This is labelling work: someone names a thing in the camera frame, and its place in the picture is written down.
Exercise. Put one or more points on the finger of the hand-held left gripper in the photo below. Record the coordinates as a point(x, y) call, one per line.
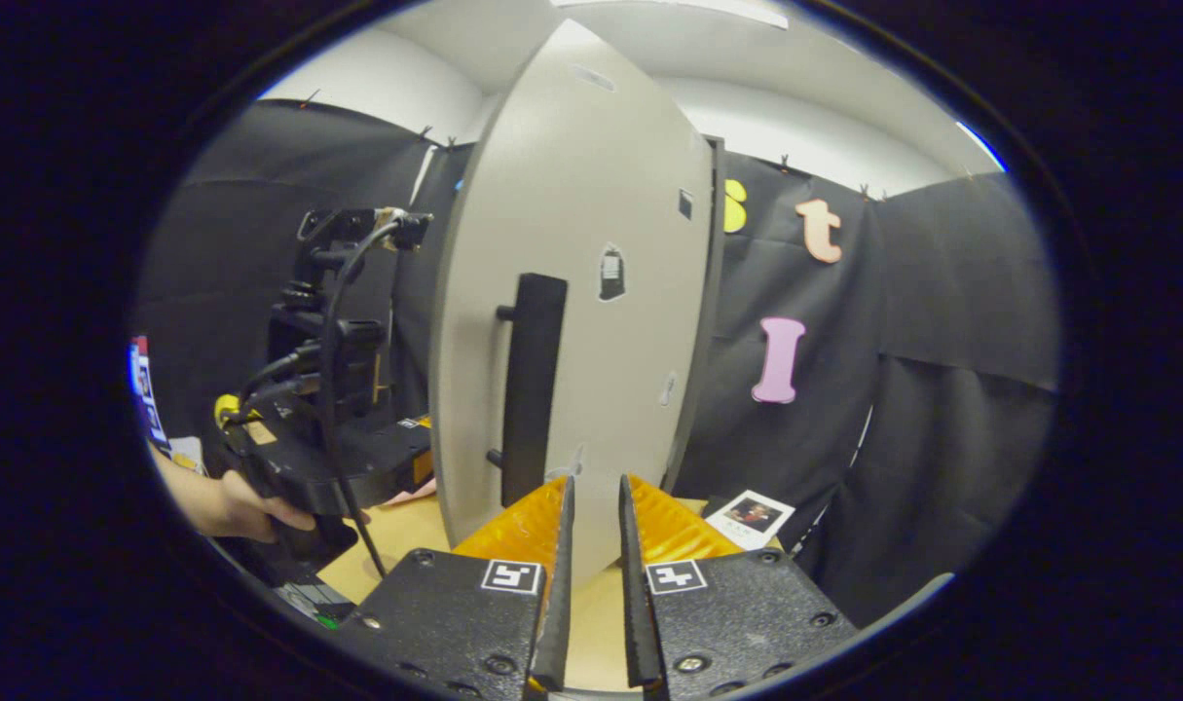
point(411, 458)

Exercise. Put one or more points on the dark device green light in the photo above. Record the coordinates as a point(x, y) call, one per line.
point(314, 599)

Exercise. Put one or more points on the beige cabinet door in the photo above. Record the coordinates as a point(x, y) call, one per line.
point(591, 175)

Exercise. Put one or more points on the person's printed shirt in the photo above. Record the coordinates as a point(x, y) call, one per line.
point(145, 389)

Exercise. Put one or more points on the white photo card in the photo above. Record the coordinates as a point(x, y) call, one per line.
point(749, 519)

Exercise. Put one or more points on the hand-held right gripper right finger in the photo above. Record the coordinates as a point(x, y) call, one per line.
point(635, 584)

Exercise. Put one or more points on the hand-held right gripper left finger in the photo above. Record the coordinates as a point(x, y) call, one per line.
point(557, 584)

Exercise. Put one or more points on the ceiling light panel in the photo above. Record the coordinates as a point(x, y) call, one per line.
point(679, 10)

